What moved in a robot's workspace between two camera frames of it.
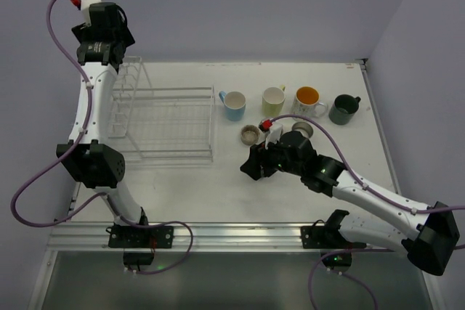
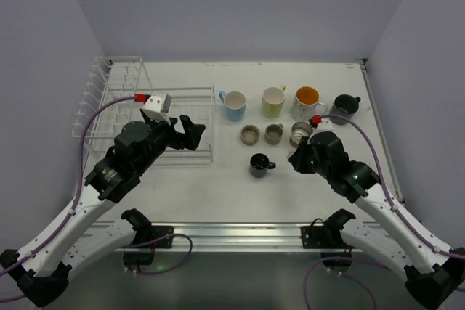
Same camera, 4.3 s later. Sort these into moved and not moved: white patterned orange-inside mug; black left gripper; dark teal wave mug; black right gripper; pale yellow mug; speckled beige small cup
Moved: black left gripper; black right gripper
Not moved: speckled beige small cup; dark teal wave mug; pale yellow mug; white patterned orange-inside mug
